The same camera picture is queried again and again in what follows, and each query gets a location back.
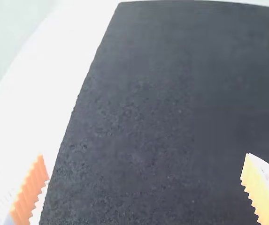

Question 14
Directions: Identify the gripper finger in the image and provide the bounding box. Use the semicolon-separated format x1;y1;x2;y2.
0;154;50;225
239;152;269;225

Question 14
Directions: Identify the black mat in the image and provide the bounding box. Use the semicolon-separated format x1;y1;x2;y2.
39;0;269;225

